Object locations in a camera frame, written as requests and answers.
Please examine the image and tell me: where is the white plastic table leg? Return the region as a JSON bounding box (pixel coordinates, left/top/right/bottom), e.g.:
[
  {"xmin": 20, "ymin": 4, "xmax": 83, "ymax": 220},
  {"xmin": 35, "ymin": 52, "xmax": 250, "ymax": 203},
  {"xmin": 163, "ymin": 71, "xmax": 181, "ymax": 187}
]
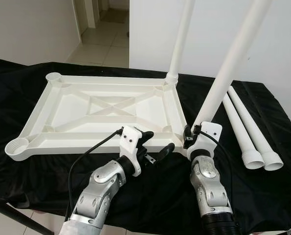
[
  {"xmin": 228, "ymin": 86, "xmax": 284, "ymax": 172},
  {"xmin": 166, "ymin": 0, "xmax": 197, "ymax": 85},
  {"xmin": 192, "ymin": 0, "xmax": 274, "ymax": 129},
  {"xmin": 222, "ymin": 93, "xmax": 266, "ymax": 170}
]

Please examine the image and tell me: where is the white plastic table top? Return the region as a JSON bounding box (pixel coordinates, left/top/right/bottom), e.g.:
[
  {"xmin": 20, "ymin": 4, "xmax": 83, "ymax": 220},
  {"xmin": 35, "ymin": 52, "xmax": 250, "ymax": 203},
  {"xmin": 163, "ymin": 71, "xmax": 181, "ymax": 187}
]
[{"xmin": 4, "ymin": 72, "xmax": 189, "ymax": 162}]

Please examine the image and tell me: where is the black tablecloth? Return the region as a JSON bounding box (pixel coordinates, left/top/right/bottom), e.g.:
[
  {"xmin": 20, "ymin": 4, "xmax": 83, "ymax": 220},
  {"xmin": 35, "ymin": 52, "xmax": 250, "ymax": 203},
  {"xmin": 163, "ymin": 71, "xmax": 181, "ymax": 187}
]
[{"xmin": 0, "ymin": 56, "xmax": 291, "ymax": 233}]

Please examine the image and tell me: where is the black metal table leg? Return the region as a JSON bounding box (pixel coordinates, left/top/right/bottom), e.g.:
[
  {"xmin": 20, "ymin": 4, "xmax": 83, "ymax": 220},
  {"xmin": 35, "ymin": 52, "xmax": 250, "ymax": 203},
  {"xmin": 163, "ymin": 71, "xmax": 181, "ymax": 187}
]
[{"xmin": 0, "ymin": 203, "xmax": 43, "ymax": 235}]

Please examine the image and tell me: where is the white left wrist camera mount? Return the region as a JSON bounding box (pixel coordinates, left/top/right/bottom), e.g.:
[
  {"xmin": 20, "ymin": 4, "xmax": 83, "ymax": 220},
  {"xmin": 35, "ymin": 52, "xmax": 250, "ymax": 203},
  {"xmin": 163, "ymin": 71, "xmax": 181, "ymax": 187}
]
[{"xmin": 118, "ymin": 125, "xmax": 143, "ymax": 169}]

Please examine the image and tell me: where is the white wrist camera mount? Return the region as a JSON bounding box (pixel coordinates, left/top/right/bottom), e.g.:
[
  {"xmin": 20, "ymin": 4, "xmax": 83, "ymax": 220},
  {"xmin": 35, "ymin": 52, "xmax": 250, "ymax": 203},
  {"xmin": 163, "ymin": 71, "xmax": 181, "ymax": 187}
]
[
  {"xmin": 118, "ymin": 125, "xmax": 143, "ymax": 169},
  {"xmin": 192, "ymin": 122, "xmax": 223, "ymax": 158}
]

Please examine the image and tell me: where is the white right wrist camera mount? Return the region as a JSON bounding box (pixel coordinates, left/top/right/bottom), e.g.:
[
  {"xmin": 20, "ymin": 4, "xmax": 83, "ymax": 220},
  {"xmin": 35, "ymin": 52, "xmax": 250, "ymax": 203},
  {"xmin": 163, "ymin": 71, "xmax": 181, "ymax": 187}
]
[{"xmin": 192, "ymin": 122, "xmax": 223, "ymax": 158}]

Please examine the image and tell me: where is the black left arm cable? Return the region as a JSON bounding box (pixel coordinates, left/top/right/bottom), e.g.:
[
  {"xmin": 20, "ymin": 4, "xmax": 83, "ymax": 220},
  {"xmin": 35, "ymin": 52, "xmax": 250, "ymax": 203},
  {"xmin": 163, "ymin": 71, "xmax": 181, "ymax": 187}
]
[{"xmin": 65, "ymin": 127, "xmax": 124, "ymax": 221}]

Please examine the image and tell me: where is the white door frame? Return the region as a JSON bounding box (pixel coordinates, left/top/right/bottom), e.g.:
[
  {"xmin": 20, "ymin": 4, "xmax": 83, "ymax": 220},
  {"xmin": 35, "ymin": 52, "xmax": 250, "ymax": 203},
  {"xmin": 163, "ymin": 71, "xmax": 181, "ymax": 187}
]
[{"xmin": 84, "ymin": 0, "xmax": 101, "ymax": 29}]

